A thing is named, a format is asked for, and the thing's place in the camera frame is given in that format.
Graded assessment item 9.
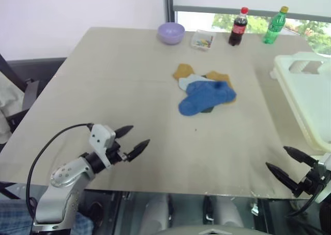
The clear box of coloured clips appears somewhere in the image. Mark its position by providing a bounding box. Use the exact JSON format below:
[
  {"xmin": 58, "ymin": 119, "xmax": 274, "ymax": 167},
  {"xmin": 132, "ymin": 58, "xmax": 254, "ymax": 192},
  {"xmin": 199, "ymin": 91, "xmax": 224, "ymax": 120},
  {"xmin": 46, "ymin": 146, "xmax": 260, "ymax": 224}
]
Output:
[{"xmin": 190, "ymin": 29, "xmax": 217, "ymax": 52}]

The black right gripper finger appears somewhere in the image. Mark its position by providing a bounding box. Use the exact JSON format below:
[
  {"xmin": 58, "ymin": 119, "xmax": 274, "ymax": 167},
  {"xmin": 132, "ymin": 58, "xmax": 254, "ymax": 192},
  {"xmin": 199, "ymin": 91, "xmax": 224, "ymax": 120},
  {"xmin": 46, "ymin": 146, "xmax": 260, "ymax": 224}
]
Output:
[
  {"xmin": 265, "ymin": 162, "xmax": 298, "ymax": 192},
  {"xmin": 282, "ymin": 145, "xmax": 318, "ymax": 169}
]

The light grey sock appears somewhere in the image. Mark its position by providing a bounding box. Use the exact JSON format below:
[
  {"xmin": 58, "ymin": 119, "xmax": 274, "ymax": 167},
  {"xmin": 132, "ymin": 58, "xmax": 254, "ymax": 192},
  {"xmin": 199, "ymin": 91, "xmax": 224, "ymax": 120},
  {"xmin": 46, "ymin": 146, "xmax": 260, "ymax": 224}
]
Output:
[{"xmin": 178, "ymin": 74, "xmax": 207, "ymax": 92}]

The white plastic basket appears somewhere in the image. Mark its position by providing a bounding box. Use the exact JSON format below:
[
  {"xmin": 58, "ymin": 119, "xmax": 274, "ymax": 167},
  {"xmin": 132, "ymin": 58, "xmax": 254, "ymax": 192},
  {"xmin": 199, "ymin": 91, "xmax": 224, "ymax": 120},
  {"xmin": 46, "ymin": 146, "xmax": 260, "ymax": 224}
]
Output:
[{"xmin": 269, "ymin": 52, "xmax": 331, "ymax": 153}]

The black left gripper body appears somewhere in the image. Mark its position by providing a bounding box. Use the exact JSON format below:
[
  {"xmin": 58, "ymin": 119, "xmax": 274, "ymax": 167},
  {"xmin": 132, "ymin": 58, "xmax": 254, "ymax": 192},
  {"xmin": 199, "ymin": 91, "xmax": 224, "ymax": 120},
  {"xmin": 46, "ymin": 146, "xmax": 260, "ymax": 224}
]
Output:
[{"xmin": 107, "ymin": 139, "xmax": 130, "ymax": 166}]

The dark grey chair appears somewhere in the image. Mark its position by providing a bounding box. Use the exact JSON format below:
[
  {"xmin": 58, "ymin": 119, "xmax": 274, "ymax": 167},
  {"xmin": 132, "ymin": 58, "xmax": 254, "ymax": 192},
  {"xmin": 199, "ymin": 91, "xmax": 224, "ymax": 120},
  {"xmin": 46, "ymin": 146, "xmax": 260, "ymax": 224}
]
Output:
[{"xmin": 0, "ymin": 53, "xmax": 67, "ymax": 140}]

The green bottle with yellow cap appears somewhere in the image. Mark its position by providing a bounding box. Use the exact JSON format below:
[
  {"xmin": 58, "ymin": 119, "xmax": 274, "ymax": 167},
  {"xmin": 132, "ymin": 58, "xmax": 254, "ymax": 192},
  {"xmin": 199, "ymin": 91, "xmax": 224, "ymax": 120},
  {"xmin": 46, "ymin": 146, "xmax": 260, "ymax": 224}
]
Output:
[{"xmin": 263, "ymin": 6, "xmax": 289, "ymax": 45}]

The blue sock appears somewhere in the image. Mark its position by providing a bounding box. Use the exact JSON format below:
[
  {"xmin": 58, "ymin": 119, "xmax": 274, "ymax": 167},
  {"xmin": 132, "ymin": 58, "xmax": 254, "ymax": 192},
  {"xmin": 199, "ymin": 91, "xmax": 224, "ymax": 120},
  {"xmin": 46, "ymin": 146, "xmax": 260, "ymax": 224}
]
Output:
[{"xmin": 178, "ymin": 80, "xmax": 237, "ymax": 117}]

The dark window frame post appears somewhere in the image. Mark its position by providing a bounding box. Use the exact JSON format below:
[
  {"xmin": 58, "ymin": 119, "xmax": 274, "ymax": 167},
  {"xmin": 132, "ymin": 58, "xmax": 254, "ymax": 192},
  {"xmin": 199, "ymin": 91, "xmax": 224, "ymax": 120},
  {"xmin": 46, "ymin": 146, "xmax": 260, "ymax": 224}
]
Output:
[{"xmin": 163, "ymin": 0, "xmax": 177, "ymax": 24}]

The person in beige clothing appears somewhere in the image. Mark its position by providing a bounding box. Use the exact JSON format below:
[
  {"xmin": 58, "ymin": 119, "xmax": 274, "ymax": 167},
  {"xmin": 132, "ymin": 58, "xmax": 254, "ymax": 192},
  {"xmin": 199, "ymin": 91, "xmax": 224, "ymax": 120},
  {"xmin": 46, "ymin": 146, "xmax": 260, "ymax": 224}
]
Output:
[{"xmin": 0, "ymin": 70, "xmax": 26, "ymax": 144}]

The mustard yellow sock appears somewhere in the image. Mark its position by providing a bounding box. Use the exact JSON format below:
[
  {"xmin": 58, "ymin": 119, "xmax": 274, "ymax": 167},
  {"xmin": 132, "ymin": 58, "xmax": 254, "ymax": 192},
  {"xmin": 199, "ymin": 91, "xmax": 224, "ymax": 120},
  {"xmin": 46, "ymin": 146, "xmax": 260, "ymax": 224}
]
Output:
[
  {"xmin": 205, "ymin": 70, "xmax": 237, "ymax": 105},
  {"xmin": 172, "ymin": 63, "xmax": 196, "ymax": 81}
]

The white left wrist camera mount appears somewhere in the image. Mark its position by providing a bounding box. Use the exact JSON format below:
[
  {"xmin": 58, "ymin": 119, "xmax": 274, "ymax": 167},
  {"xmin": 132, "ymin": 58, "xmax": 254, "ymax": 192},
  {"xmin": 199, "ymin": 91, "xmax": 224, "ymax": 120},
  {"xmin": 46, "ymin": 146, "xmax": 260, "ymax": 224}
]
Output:
[{"xmin": 89, "ymin": 124, "xmax": 116, "ymax": 170}]

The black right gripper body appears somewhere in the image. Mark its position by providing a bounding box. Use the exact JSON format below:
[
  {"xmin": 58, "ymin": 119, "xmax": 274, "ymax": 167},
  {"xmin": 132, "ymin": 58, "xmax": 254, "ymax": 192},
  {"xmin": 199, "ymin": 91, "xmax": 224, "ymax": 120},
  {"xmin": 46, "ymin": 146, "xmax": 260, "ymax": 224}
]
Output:
[{"xmin": 292, "ymin": 162, "xmax": 327, "ymax": 198}]

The cola bottle with red cap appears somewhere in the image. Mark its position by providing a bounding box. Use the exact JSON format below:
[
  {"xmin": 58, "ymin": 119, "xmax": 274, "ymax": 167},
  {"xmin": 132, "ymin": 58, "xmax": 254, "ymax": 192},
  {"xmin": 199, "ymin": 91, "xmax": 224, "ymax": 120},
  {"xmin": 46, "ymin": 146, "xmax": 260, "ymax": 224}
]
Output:
[{"xmin": 228, "ymin": 7, "xmax": 249, "ymax": 47}]

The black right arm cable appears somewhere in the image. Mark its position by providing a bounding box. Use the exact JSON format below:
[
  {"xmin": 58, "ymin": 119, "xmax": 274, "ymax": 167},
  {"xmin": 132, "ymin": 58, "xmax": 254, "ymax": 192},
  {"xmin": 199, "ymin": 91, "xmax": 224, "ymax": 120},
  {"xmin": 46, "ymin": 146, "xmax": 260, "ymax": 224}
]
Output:
[{"xmin": 287, "ymin": 190, "xmax": 323, "ymax": 218}]

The grey rounded robot leg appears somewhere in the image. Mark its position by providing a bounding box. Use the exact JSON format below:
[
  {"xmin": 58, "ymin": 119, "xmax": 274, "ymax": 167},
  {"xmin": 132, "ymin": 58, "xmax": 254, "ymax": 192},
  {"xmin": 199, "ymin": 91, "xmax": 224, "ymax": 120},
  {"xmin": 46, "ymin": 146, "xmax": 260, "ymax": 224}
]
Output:
[
  {"xmin": 143, "ymin": 193, "xmax": 173, "ymax": 232},
  {"xmin": 213, "ymin": 196, "xmax": 245, "ymax": 228}
]

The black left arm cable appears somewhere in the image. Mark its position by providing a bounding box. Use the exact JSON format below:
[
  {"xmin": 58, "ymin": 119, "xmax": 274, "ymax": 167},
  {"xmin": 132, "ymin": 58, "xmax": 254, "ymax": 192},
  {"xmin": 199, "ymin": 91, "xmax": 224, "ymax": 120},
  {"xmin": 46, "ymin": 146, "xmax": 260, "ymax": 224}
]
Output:
[{"xmin": 25, "ymin": 123, "xmax": 94, "ymax": 220}]

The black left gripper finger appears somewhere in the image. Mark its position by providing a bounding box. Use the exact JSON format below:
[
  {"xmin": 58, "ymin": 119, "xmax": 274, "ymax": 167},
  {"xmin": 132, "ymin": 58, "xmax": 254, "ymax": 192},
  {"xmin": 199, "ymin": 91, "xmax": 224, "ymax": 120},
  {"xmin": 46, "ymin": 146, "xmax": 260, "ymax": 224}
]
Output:
[
  {"xmin": 126, "ymin": 139, "xmax": 151, "ymax": 161},
  {"xmin": 114, "ymin": 125, "xmax": 134, "ymax": 140}
]

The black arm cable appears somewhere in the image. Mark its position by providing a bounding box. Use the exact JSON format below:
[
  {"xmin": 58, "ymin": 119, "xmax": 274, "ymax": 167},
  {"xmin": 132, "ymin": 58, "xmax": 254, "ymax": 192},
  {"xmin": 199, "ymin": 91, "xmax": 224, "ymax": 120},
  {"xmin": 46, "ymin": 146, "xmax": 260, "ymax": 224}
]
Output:
[
  {"xmin": 25, "ymin": 123, "xmax": 94, "ymax": 220},
  {"xmin": 287, "ymin": 190, "xmax": 323, "ymax": 218}
]

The dark green sock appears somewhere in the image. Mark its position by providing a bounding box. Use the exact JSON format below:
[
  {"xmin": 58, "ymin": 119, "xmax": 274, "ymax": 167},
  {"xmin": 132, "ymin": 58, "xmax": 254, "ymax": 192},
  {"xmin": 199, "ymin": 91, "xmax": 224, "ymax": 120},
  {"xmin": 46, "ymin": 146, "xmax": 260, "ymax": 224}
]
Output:
[{"xmin": 200, "ymin": 74, "xmax": 215, "ymax": 114}]

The black metal table frame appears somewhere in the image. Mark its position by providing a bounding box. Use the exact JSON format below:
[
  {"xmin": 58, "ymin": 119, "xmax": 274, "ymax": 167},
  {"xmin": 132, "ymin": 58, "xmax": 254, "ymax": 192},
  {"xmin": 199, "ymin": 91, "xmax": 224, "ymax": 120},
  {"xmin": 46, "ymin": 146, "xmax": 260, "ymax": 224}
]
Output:
[{"xmin": 0, "ymin": 180, "xmax": 23, "ymax": 200}]

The black shoe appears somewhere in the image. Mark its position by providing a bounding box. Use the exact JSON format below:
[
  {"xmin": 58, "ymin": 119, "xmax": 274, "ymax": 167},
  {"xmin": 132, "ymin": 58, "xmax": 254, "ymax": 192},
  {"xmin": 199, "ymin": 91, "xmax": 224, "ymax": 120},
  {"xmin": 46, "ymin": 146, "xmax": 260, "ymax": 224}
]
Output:
[{"xmin": 87, "ymin": 202, "xmax": 104, "ymax": 226}]

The person in blue plaid trousers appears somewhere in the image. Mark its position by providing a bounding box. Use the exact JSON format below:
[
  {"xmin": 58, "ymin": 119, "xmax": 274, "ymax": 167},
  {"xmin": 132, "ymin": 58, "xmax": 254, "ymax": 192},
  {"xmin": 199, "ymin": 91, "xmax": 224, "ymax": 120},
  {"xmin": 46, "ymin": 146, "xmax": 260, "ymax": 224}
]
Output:
[{"xmin": 0, "ymin": 198, "xmax": 94, "ymax": 235}]

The purple plastic bowl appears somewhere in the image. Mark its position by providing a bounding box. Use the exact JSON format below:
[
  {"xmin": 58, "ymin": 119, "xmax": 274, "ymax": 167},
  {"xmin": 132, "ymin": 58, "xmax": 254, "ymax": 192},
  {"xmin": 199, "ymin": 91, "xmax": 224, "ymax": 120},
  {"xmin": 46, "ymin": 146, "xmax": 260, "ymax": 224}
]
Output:
[{"xmin": 157, "ymin": 22, "xmax": 185, "ymax": 46}]

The grey robot torso edge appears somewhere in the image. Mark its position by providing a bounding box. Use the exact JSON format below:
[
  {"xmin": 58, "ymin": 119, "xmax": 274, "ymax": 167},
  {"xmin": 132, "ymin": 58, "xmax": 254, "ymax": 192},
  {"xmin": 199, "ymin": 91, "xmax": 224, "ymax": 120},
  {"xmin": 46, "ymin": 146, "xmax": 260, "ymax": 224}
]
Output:
[{"xmin": 155, "ymin": 224, "xmax": 259, "ymax": 235}]

